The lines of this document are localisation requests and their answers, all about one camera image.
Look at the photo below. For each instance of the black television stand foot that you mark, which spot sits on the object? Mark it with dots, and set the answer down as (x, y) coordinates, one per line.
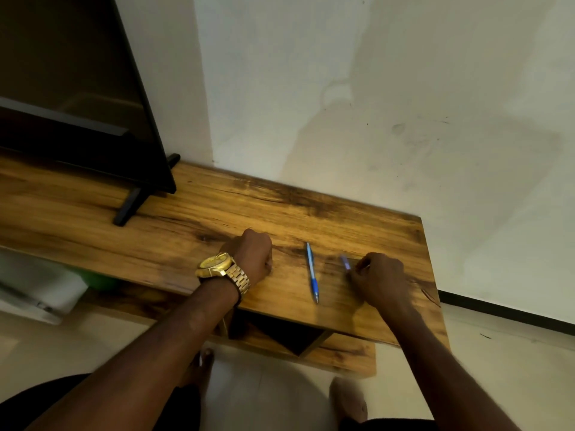
(139, 197)

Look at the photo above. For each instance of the wooden console table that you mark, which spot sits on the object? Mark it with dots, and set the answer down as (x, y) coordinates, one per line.
(224, 246)

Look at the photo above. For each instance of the person's left foot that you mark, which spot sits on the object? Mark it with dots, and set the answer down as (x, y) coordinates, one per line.
(202, 365)

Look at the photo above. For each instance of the blue ballpoint pen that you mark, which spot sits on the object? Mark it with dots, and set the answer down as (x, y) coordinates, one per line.
(312, 273)

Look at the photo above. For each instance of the person's left fingers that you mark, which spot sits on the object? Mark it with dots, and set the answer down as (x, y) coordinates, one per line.
(268, 258)

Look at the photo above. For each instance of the person's right fingers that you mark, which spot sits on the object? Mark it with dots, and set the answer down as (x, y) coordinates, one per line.
(359, 271)

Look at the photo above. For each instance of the blue pen cap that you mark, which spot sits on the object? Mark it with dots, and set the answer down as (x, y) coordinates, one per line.
(345, 262)

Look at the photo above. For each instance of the person's right foot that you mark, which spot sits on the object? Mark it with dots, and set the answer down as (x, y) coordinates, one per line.
(348, 399)

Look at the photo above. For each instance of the person's left hand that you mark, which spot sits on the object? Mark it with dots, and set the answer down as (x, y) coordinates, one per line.
(248, 253)

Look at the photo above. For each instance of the person's black shorts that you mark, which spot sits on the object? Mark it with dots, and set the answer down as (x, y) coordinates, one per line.
(179, 408)

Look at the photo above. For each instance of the person's foot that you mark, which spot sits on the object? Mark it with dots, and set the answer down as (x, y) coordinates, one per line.
(202, 365)
(348, 399)

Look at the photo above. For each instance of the person's right hand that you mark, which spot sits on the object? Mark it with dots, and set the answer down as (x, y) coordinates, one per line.
(382, 276)

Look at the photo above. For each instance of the green round object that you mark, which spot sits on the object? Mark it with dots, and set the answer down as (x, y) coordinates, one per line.
(96, 280)

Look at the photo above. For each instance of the person's right forearm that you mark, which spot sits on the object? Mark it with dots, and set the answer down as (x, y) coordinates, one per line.
(444, 372)

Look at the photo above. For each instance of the gold metal wristwatch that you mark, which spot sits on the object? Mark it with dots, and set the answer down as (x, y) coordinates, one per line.
(222, 267)

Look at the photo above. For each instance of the white appliance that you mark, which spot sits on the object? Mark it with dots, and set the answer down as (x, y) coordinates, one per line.
(36, 287)

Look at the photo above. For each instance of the black flat screen television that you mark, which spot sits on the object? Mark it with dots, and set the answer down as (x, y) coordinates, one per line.
(72, 85)

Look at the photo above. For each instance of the person's left forearm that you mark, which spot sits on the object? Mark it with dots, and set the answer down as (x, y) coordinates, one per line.
(134, 372)

